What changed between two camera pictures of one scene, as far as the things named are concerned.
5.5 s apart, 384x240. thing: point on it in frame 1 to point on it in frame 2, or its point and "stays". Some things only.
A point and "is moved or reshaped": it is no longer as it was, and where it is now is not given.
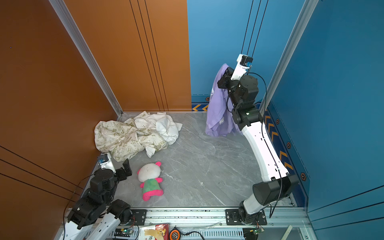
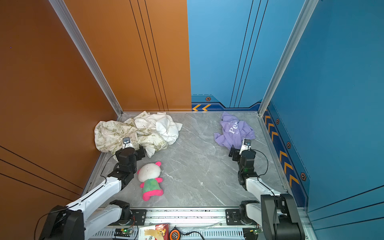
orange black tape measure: (175, 234) stays
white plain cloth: (160, 123) stays
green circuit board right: (258, 230) stays
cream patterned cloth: (122, 140) stays
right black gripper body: (228, 84) to (236, 157)
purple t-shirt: (220, 120) is moved or reshaped
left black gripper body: (121, 175) to (139, 154)
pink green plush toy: (149, 174) stays
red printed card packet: (163, 230) stays
